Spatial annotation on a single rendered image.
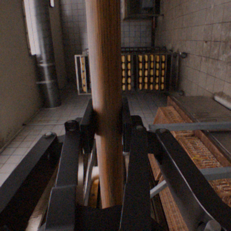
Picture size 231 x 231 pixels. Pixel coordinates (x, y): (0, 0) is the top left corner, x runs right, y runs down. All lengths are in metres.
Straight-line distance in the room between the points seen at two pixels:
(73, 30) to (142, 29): 1.90
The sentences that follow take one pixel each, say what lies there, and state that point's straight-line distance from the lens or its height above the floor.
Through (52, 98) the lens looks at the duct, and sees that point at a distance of 3.44.
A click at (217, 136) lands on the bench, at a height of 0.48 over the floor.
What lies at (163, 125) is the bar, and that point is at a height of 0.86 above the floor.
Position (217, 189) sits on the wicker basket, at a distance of 0.99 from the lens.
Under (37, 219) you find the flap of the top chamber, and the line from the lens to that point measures 1.50.
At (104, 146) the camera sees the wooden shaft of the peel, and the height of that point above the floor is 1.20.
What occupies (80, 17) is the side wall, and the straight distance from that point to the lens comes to 5.29.
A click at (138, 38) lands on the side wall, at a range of 5.24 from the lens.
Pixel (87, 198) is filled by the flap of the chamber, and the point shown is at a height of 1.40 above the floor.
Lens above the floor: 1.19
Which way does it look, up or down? 1 degrees down
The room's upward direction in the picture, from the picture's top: 92 degrees counter-clockwise
